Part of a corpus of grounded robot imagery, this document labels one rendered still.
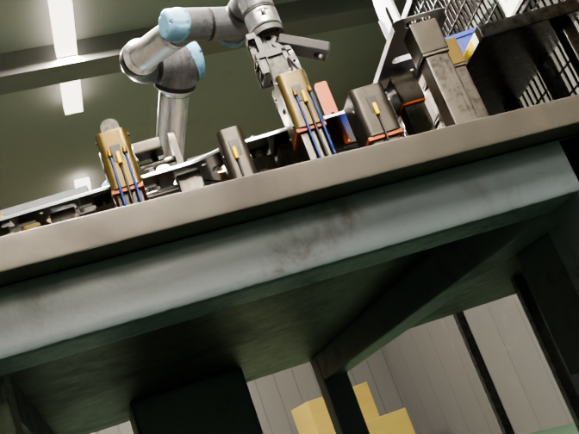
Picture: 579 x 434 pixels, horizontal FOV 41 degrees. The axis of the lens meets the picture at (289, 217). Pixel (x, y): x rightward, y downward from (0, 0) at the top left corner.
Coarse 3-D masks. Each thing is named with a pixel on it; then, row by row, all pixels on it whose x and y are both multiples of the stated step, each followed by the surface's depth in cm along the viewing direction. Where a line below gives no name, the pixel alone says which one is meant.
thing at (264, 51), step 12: (264, 24) 168; (276, 24) 168; (252, 36) 168; (264, 36) 169; (276, 36) 169; (252, 48) 169; (264, 48) 168; (276, 48) 166; (288, 48) 166; (252, 60) 170; (264, 60) 165; (264, 72) 164; (264, 84) 168
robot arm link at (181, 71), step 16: (192, 48) 213; (160, 64) 208; (176, 64) 210; (192, 64) 213; (160, 80) 211; (176, 80) 213; (192, 80) 216; (160, 96) 219; (176, 96) 217; (160, 112) 221; (176, 112) 220; (160, 128) 224; (176, 128) 223
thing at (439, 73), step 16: (416, 32) 132; (432, 32) 132; (416, 48) 132; (432, 48) 131; (448, 48) 131; (416, 64) 134; (432, 64) 130; (448, 64) 130; (432, 80) 131; (448, 80) 129; (448, 96) 128; (464, 96) 129; (448, 112) 128; (464, 112) 128
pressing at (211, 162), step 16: (336, 112) 158; (336, 128) 167; (256, 144) 160; (272, 144) 163; (352, 144) 180; (192, 160) 155; (208, 160) 159; (144, 176) 154; (160, 176) 158; (176, 176) 161; (208, 176) 167; (224, 176) 170; (96, 192) 155; (160, 192) 167; (176, 192) 167; (32, 208) 150; (48, 208) 154; (64, 208) 157; (80, 208) 159; (0, 224) 153; (16, 224) 156; (48, 224) 161
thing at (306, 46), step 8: (280, 40) 168; (288, 40) 168; (296, 40) 168; (304, 40) 169; (312, 40) 169; (320, 40) 169; (296, 48) 169; (304, 48) 169; (312, 48) 168; (320, 48) 168; (328, 48) 169; (304, 56) 172; (312, 56) 171; (320, 56) 170
